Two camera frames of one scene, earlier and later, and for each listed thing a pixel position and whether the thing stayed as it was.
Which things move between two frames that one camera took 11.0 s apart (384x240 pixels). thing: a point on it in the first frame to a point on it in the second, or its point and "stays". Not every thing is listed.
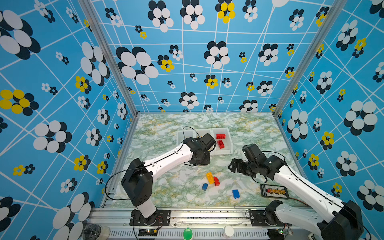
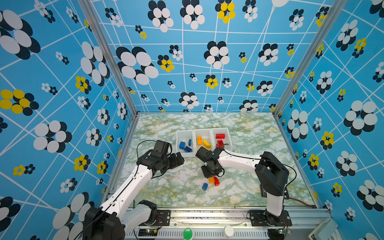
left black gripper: (206, 162) to (175, 162)
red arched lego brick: (221, 144) stays
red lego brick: (220, 136) stays
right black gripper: (239, 162) to (206, 175)
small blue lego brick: (204, 186) stays
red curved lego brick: (216, 181) stays
